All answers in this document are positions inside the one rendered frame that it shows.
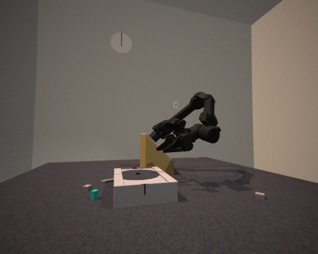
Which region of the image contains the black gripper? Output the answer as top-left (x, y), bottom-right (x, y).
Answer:
top-left (156, 128), bottom-right (196, 153)

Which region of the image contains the dark grey round disc with small centre hole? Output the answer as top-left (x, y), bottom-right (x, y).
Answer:
top-left (122, 169), bottom-right (159, 180)

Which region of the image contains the small teal block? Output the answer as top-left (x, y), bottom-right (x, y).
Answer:
top-left (91, 189), bottom-right (98, 200)

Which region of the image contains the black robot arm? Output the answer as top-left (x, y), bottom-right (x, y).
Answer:
top-left (149, 92), bottom-right (221, 143)

